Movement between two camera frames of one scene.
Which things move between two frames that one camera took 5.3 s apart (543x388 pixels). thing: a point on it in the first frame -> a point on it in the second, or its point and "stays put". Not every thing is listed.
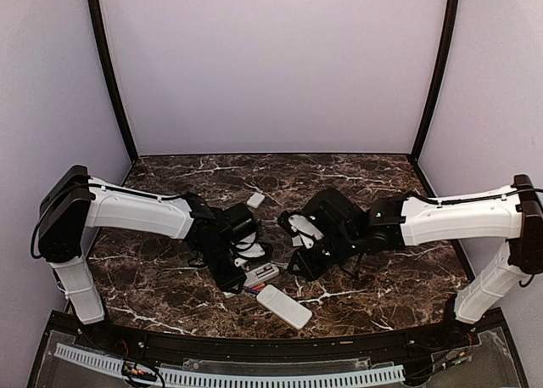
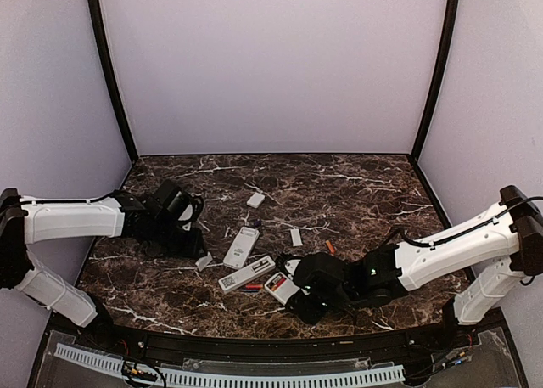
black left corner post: (95, 8) stays put
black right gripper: (308, 269) -> (306, 313)
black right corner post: (445, 46) stays put
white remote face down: (284, 307) -> (281, 288)
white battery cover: (255, 199) stays put
